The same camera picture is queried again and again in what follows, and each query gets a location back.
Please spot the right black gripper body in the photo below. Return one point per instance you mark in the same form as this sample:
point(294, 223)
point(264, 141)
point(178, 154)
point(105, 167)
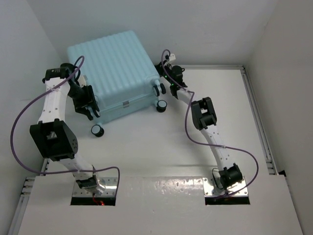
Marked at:
point(167, 67)

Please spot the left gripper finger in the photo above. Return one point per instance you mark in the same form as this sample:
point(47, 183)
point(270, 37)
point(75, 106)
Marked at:
point(95, 110)
point(87, 113)

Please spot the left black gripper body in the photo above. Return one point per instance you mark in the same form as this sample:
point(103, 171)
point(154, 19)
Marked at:
point(83, 96)

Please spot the light blue hard suitcase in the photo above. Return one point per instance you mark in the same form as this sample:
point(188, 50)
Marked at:
point(122, 75)

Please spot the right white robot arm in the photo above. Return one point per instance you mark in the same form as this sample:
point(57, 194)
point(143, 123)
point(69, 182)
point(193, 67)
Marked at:
point(205, 120)

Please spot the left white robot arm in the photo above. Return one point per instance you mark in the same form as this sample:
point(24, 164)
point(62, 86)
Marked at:
point(52, 136)

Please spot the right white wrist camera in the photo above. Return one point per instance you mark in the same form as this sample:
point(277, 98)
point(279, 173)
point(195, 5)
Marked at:
point(170, 58)

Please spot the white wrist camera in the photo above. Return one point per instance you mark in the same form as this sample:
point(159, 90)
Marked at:
point(170, 58)
point(82, 79)

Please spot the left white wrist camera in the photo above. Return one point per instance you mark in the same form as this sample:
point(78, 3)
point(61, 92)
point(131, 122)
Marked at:
point(82, 79)

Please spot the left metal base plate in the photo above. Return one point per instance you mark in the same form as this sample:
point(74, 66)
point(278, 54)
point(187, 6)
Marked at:
point(106, 187)

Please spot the metal base plate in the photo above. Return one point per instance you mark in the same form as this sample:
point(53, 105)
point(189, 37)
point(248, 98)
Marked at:
point(106, 187)
point(236, 190)

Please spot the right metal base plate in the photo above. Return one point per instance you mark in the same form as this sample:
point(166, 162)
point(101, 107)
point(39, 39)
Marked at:
point(236, 190)

